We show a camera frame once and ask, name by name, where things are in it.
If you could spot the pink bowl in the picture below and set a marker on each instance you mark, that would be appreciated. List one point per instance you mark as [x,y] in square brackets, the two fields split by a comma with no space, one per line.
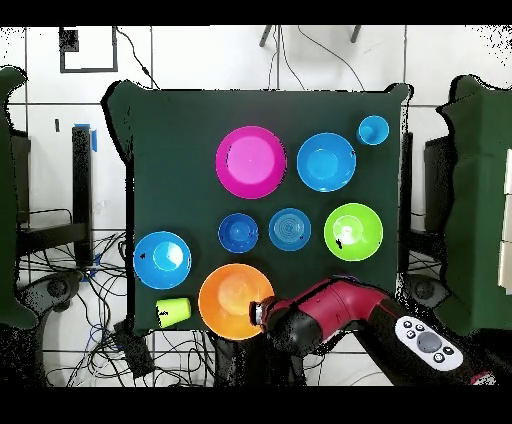
[250,162]

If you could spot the orange bowl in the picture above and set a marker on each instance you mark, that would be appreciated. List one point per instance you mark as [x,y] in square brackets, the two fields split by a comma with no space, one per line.
[228,304]

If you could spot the yellow-green cup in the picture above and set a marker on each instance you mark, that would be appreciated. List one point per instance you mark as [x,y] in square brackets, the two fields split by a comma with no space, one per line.
[174,312]

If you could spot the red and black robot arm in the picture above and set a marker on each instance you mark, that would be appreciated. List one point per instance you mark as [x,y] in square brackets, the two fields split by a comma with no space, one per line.
[344,304]

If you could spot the small dark blue bowl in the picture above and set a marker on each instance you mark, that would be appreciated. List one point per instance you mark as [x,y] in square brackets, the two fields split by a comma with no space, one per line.
[238,232]

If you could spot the small light blue bowl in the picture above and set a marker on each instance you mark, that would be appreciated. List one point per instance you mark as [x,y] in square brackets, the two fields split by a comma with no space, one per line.
[289,229]

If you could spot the large blue bowl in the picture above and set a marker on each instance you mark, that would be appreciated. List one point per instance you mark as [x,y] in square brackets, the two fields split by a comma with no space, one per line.
[162,260]
[326,162]

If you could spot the dark green tablecloth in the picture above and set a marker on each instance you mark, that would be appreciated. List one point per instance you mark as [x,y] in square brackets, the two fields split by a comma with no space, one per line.
[180,160]

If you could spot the lime green bowl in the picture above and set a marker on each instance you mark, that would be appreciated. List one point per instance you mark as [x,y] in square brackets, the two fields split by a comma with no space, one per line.
[353,232]

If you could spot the light blue cup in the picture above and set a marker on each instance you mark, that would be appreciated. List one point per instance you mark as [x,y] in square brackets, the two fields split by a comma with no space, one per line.
[372,130]

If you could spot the grey chair base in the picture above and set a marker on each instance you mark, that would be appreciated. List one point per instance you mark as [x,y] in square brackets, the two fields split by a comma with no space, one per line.
[56,288]
[424,288]

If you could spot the black power strip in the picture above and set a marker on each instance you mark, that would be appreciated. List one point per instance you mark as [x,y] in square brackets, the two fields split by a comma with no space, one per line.
[134,352]

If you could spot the green cloth covered table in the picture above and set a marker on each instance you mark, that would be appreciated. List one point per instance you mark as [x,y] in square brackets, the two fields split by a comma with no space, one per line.
[480,200]
[8,200]

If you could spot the black stand post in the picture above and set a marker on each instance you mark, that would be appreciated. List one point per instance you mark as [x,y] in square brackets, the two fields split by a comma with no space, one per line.
[407,180]
[82,180]

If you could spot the camera tripod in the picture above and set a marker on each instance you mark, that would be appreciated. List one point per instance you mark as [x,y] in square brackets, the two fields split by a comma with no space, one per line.
[264,36]

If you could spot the black square floor frame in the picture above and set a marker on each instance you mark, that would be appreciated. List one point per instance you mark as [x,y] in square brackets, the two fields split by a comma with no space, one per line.
[68,40]

